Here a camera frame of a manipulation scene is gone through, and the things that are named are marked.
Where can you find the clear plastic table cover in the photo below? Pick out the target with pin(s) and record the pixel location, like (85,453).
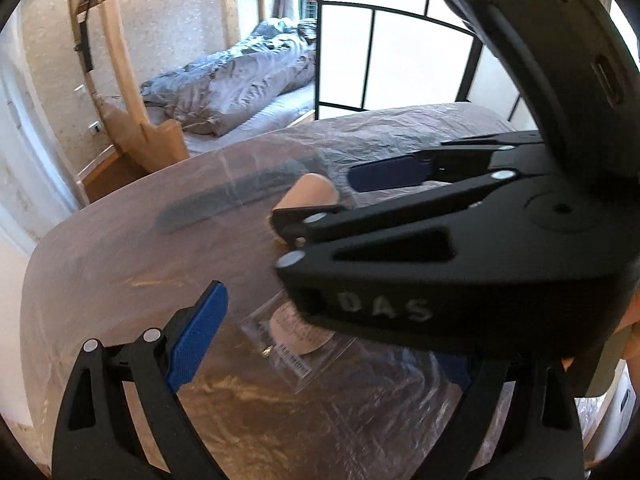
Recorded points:
(125,285)

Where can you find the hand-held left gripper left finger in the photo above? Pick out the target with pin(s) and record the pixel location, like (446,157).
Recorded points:
(197,340)

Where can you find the white door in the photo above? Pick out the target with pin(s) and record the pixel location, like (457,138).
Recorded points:
(30,160)

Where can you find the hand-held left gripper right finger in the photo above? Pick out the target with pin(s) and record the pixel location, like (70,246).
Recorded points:
(452,367)

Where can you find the clear plastic packet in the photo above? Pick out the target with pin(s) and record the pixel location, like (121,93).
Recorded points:
(295,360)

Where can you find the grey blue duvet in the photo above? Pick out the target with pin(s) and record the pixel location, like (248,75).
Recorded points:
(230,75)

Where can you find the wooden bunk bed frame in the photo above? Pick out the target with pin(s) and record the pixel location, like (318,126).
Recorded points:
(125,75)

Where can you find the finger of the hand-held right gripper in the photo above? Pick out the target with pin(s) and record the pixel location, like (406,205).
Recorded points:
(385,173)
(380,230)

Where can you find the white box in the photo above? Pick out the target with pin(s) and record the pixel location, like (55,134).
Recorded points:
(617,410)

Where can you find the black framed room divider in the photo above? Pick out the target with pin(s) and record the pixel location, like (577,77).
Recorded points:
(400,60)

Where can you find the white wall socket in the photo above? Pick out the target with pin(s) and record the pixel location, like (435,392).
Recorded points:
(80,90)
(95,127)

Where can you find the beige cylinder cap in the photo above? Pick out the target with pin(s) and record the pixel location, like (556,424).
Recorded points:
(312,190)

